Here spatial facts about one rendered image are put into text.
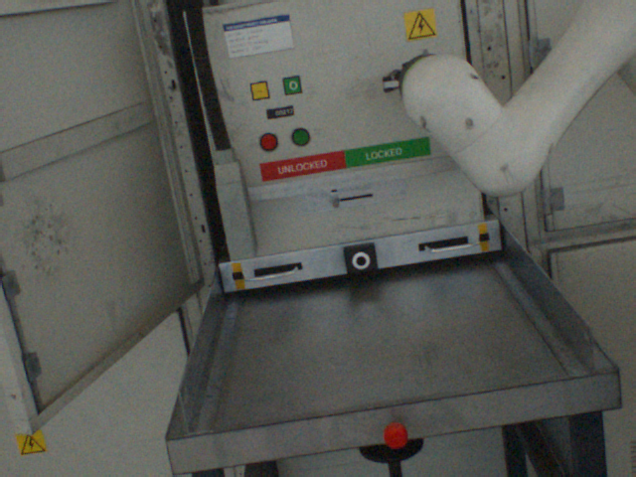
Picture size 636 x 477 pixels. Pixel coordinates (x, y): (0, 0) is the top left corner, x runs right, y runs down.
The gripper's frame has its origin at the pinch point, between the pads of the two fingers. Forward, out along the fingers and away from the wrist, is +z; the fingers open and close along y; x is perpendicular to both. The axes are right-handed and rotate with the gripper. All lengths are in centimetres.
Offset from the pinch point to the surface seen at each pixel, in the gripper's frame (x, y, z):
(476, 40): 2.0, 15.4, 17.9
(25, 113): 5, -62, -21
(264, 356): -38, -32, -27
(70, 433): -67, -82, 16
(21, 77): 11, -62, -20
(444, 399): -39, -7, -50
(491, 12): 6.8, 18.7, 17.5
